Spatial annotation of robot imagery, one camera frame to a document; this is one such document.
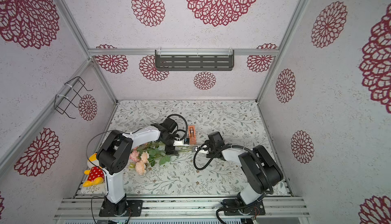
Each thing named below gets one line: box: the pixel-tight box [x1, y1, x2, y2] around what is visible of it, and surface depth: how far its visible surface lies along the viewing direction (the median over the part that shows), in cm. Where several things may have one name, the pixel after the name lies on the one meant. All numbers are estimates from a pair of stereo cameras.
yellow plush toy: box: [82, 153, 105, 188], surface depth 81 cm
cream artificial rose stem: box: [135, 148, 171, 176], surface depth 88 cm
